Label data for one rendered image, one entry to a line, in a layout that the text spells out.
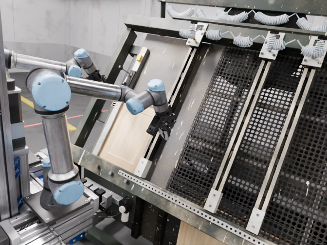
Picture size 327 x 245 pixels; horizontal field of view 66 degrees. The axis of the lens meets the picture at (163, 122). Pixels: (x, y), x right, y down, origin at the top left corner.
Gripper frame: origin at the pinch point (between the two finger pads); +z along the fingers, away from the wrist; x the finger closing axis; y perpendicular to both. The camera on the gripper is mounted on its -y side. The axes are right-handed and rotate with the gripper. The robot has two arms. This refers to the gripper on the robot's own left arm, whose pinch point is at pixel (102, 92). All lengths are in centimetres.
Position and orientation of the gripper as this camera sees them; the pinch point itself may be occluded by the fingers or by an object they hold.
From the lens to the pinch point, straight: 189.3
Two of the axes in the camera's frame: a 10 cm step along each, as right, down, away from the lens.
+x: 3.4, -7.7, 5.4
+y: 9.0, 1.0, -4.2
